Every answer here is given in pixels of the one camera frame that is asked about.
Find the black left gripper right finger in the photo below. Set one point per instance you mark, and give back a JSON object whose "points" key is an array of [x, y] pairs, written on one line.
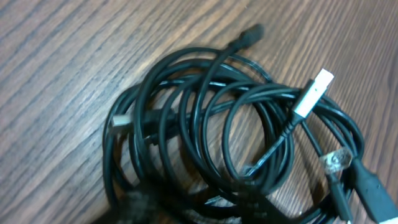
{"points": [[261, 205]]}

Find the black usb cable silver plug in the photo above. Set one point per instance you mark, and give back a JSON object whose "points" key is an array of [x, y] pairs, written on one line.
{"points": [[304, 99]]}

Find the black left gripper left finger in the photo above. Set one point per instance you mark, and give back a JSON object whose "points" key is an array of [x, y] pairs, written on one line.
{"points": [[141, 205]]}

